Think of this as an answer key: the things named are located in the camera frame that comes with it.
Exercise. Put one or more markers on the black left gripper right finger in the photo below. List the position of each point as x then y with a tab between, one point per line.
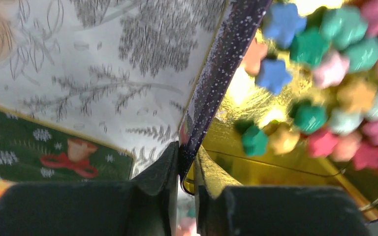
215	203

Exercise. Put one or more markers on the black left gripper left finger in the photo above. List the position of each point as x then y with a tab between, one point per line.
147	203

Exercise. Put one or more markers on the gold tin star candies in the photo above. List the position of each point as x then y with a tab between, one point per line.
242	100

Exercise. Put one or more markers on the gold tin pastel candies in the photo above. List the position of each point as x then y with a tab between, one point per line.
33	152

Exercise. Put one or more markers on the floral tablecloth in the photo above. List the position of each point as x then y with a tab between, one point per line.
117	72

